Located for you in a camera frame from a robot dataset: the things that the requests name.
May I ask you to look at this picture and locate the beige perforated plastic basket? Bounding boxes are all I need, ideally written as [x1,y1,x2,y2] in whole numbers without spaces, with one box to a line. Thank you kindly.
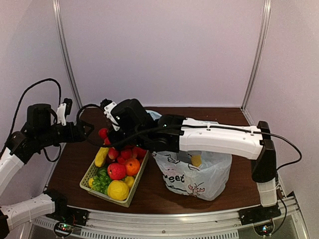
[80,152,149,208]

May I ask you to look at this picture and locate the small yellow lemon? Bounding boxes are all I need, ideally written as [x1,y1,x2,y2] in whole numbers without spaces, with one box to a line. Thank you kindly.
[124,176,135,189]

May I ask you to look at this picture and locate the large yellow lemon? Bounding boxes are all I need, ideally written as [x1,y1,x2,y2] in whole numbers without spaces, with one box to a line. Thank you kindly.
[107,180,130,201]

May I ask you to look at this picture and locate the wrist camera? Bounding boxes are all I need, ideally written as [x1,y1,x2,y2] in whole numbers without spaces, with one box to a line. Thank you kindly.
[56,98,73,126]
[100,99,120,131]

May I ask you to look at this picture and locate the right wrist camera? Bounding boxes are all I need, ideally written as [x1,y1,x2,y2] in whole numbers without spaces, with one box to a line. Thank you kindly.
[100,99,120,131]

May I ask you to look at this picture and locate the red lychee bunch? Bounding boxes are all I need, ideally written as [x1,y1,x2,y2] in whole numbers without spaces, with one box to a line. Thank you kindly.
[98,128,148,165]

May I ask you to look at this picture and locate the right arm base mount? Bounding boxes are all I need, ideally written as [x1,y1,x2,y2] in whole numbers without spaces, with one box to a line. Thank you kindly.
[238,204,282,237]

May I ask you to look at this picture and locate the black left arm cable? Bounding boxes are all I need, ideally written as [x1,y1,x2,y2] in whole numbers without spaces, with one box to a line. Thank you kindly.
[4,78,62,150]

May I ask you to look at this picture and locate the left aluminium frame post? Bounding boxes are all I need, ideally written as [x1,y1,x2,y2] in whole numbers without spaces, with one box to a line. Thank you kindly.
[52,0,83,109]

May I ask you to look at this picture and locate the red apple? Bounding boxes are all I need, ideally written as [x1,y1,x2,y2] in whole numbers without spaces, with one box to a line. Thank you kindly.
[107,163,126,180]

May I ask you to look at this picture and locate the light blue plastic bag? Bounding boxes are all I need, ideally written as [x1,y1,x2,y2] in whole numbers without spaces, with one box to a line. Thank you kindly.
[146,111,232,202]

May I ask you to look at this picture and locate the right aluminium frame post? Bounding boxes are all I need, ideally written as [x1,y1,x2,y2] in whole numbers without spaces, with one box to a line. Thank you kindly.
[241,0,272,111]

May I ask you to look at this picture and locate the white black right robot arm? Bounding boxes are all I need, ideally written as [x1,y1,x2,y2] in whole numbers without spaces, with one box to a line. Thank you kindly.
[101,99,277,220]

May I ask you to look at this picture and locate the aluminium frame post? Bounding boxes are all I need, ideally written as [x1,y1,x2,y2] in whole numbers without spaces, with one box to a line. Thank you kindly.
[241,0,272,111]
[52,0,83,109]

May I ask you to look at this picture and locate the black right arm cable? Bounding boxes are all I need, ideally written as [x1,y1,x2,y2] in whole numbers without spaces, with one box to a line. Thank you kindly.
[76,103,303,172]

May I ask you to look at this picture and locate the long yellow fruit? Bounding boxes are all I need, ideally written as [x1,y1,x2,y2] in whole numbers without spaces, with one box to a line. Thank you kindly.
[94,147,109,168]

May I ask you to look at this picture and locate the front aluminium rail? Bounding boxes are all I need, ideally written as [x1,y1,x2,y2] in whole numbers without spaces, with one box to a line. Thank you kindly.
[24,196,307,239]

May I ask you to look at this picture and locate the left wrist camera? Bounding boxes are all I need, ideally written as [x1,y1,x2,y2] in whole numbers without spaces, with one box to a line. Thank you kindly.
[56,98,73,126]

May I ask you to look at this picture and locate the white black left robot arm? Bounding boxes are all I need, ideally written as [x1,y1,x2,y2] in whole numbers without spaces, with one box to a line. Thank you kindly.
[0,103,94,239]

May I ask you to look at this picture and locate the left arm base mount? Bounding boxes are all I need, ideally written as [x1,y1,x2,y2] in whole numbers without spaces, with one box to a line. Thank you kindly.
[43,189,88,239]

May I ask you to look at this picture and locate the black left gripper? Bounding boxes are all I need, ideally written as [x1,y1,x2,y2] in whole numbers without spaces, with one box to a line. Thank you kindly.
[36,119,94,148]

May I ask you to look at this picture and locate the green grape bunch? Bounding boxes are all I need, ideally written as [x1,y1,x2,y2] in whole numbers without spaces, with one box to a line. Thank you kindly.
[89,175,112,195]

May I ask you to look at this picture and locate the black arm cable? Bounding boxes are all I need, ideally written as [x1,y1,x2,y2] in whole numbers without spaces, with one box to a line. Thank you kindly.
[76,103,303,172]
[4,78,62,150]

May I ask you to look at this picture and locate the orange fruit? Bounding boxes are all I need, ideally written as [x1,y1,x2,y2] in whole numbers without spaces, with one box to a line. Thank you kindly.
[125,158,141,176]

